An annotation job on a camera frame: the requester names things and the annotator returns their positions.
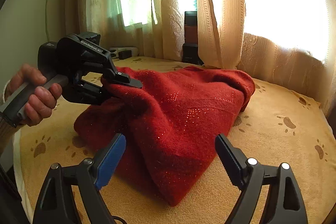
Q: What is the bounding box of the red knit sweater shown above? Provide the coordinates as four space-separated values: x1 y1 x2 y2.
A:
74 66 255 206

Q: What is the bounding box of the person's left hand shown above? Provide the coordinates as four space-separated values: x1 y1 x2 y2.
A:
5 64 62 127

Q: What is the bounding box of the black power adapter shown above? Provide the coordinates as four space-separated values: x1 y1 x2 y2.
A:
118 50 133 60

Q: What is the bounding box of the white power strip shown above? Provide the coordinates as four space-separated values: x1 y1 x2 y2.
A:
109 47 139 59

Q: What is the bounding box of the beige patterned curtain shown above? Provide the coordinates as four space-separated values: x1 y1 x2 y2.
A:
66 0 335 114

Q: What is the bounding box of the black speaker box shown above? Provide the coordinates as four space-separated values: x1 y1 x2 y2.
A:
182 11 204 65

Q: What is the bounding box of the ribbed peach curtain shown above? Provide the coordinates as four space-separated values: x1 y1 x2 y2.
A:
197 0 245 69

